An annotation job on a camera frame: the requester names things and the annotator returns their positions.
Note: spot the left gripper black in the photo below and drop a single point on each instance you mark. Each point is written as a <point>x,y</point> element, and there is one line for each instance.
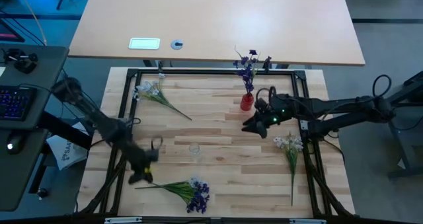
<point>143,159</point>

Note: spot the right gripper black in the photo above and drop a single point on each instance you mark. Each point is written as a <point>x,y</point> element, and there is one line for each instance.
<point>281,111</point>

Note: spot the white flower bunch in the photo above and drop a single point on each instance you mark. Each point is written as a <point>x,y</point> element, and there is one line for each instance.
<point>152,92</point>
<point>291,148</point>

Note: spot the leafy purple flower bunch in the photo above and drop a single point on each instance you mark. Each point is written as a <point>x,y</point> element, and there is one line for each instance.
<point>196,192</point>

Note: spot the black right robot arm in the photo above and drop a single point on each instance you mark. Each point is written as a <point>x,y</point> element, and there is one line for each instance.
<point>337,110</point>

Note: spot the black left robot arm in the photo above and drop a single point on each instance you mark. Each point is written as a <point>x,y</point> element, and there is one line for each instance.
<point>99,121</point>

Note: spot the red glass vase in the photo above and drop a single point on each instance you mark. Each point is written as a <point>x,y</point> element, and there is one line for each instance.
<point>246,102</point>

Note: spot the clear glass vase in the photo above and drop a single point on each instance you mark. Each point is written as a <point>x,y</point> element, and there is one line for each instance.
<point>194,150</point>

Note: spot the thin purple flower sprig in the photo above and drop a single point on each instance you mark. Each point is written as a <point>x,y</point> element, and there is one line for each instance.
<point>247,73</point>

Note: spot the white printed paper bag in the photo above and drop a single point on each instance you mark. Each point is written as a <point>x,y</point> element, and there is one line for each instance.
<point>67,151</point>

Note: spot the black round knob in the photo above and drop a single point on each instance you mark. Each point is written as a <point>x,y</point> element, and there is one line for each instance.
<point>42,192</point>

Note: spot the large light wood desk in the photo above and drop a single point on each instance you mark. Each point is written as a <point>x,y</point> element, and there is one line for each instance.
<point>215,16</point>

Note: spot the dark grey side desk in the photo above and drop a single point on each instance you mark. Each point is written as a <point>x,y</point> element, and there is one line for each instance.
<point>20,171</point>

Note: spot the black computer mouse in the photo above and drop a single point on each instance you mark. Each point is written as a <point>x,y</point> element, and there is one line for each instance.
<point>14,143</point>

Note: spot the white rectangular desk plate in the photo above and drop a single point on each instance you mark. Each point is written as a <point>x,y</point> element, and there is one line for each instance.
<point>144,43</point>

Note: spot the black backlit keyboard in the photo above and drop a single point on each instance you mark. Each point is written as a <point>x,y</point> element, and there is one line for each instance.
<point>15,102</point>

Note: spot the dark monitor with red edge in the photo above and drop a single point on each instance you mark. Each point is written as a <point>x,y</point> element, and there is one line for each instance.
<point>8,34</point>

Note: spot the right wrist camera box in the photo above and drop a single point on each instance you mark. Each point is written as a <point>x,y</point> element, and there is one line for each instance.
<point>261,105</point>

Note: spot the silver metal bracket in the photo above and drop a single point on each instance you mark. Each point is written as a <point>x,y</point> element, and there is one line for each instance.
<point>307,221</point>
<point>123,220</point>

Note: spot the black metal table frame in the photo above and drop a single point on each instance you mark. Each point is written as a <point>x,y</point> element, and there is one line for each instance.
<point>132,95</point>

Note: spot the dark metal stand frame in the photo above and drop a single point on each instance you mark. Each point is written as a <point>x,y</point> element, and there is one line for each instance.
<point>406,144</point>

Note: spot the black clamp mount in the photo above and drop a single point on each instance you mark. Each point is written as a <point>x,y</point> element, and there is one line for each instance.
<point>23,62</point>

